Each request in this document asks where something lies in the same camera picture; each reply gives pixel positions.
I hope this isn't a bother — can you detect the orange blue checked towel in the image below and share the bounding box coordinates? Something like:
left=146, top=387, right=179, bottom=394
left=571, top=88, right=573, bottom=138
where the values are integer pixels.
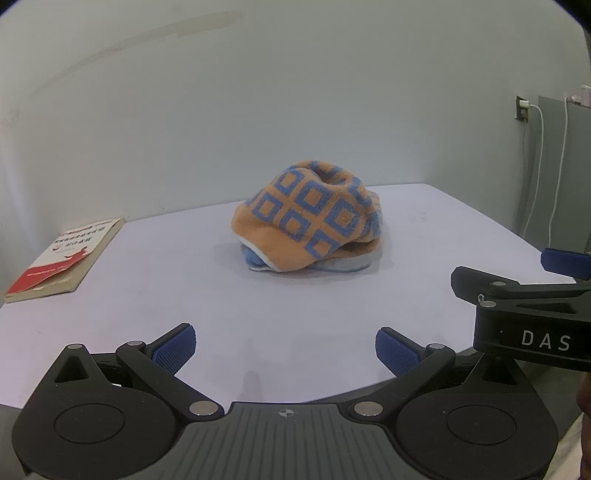
left=230, top=160, right=384, bottom=273

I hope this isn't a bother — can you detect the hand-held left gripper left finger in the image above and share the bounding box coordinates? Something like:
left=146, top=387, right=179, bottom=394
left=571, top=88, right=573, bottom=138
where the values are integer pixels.
left=44, top=322, right=225, bottom=421

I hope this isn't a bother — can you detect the white charging cable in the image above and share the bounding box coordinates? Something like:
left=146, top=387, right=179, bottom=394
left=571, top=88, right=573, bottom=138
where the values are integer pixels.
left=521, top=103, right=544, bottom=235
left=547, top=91, right=583, bottom=252

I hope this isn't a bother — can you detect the red and white book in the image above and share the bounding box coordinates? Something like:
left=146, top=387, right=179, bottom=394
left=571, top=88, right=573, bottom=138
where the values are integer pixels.
left=4, top=217, right=126, bottom=304

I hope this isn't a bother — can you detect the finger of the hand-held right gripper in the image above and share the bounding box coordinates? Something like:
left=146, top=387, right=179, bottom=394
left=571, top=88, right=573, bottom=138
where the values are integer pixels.
left=541, top=248, right=591, bottom=281
left=451, top=266, right=591, bottom=309

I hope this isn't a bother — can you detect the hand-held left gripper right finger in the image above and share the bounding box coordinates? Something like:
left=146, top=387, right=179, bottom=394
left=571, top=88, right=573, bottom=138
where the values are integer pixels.
left=348, top=328, right=529, bottom=422

